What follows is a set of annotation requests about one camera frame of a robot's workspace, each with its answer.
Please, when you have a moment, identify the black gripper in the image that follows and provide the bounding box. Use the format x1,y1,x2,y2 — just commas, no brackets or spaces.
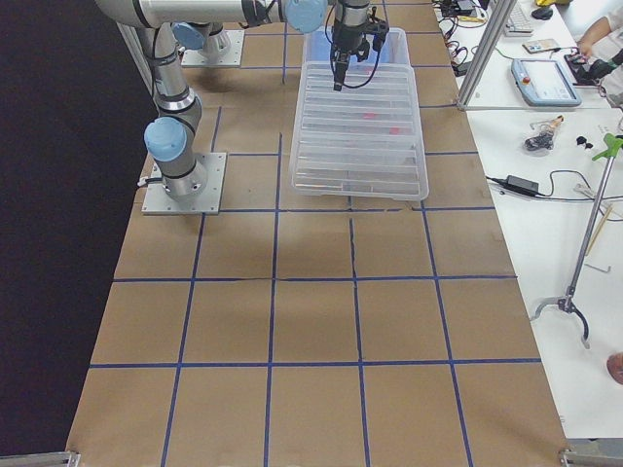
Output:
330,1,389,91

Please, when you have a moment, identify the clear plastic box lid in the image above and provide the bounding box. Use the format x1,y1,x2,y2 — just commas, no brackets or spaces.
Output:
289,61,429,201

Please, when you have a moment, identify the clear plastic storage box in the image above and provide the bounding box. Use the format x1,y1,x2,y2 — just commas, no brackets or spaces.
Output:
303,26,413,69

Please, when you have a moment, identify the person hand at desk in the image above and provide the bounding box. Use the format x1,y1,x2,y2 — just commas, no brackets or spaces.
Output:
577,39,593,57

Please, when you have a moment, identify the white keyboard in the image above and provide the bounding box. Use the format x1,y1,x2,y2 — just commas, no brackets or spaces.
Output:
503,5,534,37

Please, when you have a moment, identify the smartphone on desk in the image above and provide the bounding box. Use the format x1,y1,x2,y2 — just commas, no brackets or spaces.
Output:
522,39,560,54

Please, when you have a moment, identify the blue grey teach pendant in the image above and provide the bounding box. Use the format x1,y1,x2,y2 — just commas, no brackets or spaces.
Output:
511,58,582,107

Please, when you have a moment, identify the black power adapter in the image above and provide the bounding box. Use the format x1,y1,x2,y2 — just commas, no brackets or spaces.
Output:
505,175,539,198

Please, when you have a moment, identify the black game controller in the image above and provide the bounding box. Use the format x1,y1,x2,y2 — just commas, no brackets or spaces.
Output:
564,54,605,86

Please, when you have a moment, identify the wooden stick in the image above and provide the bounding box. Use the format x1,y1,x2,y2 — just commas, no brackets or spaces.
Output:
585,204,612,257

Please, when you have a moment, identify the hex key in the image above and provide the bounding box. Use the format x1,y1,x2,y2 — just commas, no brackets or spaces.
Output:
584,264,611,274

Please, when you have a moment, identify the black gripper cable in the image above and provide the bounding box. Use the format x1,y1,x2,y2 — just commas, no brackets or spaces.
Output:
340,28,388,90

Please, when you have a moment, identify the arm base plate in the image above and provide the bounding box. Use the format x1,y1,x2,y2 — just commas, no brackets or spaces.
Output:
181,29,244,68
142,153,227,215

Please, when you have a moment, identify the aluminium frame post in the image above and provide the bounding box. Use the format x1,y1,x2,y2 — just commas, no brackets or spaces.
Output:
457,0,516,110

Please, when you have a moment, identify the black cable bundle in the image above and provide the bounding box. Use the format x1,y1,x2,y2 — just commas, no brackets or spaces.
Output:
524,132,557,153

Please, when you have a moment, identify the green handled reacher grabber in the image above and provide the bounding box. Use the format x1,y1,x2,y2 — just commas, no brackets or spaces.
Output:
531,133,622,349

